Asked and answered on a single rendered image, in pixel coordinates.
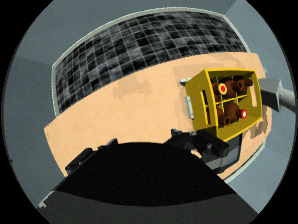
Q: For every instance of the yellow divided crate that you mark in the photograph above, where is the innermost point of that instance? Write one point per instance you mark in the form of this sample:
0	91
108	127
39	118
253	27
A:
201	81

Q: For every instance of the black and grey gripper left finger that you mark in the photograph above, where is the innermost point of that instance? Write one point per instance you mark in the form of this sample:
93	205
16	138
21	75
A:
84	154

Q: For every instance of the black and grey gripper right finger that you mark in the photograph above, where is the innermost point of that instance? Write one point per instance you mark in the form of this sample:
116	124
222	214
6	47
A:
215	152

